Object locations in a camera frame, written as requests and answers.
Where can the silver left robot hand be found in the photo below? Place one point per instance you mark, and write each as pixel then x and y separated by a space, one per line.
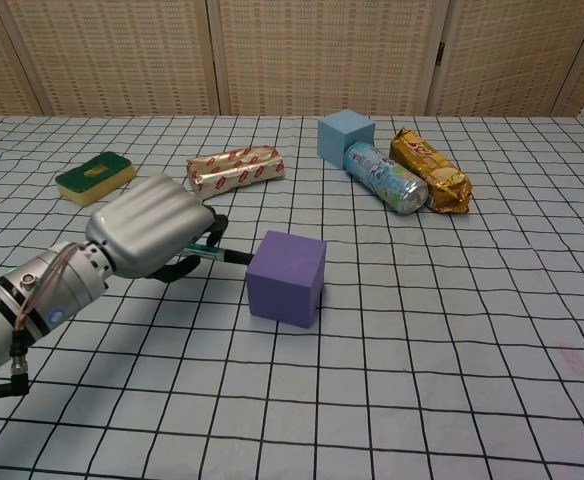
pixel 149 225

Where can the green and black marker pen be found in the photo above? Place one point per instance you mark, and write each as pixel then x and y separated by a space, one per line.
pixel 222 254

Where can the purple foam cube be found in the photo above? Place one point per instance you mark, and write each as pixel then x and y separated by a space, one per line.
pixel 284 285

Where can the green and yellow sponge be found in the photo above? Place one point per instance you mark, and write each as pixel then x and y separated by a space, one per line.
pixel 95 178

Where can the silver red snack packet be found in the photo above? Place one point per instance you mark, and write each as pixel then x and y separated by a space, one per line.
pixel 234 170

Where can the light blue foam cube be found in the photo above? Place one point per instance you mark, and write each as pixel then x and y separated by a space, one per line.
pixel 340 138

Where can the beige folding screen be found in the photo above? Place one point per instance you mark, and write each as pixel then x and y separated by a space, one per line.
pixel 292 55

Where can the light blue drink can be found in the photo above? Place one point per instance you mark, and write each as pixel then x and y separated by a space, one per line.
pixel 384 176

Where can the checkered tablecloth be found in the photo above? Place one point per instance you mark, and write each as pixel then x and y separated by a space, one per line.
pixel 372 350

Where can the gold biscuit packet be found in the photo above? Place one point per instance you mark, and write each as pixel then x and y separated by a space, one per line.
pixel 432 170

